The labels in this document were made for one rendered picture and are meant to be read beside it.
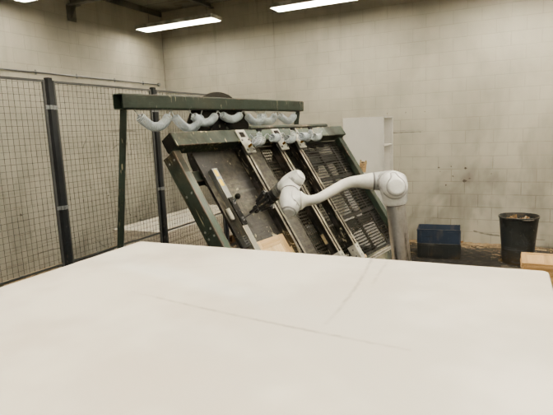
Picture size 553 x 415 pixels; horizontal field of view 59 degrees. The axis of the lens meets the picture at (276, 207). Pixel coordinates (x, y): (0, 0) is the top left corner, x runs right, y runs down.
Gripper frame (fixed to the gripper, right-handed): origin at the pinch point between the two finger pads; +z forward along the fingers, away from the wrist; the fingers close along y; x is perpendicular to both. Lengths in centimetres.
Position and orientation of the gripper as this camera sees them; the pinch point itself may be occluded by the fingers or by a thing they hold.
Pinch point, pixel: (254, 209)
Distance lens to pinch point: 301.7
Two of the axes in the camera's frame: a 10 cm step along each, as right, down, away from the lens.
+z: -6.7, 4.9, 5.6
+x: 5.7, -1.5, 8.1
